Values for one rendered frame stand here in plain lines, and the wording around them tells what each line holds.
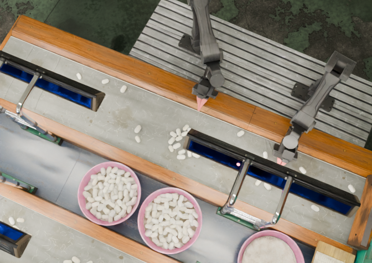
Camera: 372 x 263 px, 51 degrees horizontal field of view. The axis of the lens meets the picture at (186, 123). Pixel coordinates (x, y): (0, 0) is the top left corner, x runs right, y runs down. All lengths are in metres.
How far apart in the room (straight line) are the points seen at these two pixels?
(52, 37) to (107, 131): 0.54
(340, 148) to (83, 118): 1.14
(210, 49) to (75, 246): 0.97
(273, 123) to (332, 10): 1.45
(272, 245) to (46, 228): 0.94
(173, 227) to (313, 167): 0.65
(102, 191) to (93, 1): 1.66
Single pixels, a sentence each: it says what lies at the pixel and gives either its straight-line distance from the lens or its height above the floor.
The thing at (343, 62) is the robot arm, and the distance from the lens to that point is 1.58.
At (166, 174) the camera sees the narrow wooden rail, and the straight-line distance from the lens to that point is 1.67.
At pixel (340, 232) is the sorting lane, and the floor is 0.74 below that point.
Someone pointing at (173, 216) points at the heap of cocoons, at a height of 0.74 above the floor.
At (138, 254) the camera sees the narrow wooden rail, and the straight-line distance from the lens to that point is 1.66.
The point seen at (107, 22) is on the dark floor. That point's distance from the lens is 2.89.
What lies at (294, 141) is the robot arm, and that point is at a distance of 1.54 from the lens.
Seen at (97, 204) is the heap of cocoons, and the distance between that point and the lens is 1.72.
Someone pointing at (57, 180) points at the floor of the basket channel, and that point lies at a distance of 1.86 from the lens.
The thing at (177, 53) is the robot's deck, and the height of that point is 0.67.
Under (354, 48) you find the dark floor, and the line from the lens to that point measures 2.94.
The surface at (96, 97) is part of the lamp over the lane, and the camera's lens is 1.43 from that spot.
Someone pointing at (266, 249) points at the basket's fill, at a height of 0.73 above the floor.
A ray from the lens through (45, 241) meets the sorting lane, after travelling 1.78.
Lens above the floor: 2.41
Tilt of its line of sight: 73 degrees down
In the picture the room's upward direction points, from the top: 4 degrees counter-clockwise
